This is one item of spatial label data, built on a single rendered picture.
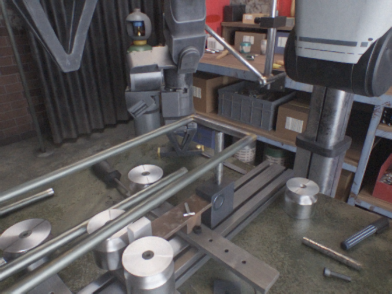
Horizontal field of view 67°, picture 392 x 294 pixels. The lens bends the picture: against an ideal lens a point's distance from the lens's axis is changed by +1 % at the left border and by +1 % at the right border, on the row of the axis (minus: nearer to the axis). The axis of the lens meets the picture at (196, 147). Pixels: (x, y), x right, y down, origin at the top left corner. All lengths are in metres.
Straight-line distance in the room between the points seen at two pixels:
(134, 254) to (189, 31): 0.34
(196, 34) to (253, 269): 0.36
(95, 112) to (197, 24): 2.51
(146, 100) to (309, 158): 0.45
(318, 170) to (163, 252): 0.58
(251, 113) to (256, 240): 1.45
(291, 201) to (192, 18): 0.32
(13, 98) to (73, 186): 2.51
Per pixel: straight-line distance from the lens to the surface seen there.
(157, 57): 0.56
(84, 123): 2.91
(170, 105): 0.58
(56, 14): 2.75
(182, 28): 0.50
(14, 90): 3.07
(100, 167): 0.60
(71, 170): 0.32
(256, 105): 1.83
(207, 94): 2.03
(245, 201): 0.49
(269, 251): 0.45
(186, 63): 0.52
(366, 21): 0.67
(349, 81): 0.71
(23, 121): 3.16
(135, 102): 0.60
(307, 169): 0.84
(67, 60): 0.29
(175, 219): 0.37
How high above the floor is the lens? 1.20
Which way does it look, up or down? 27 degrees down
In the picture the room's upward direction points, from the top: straight up
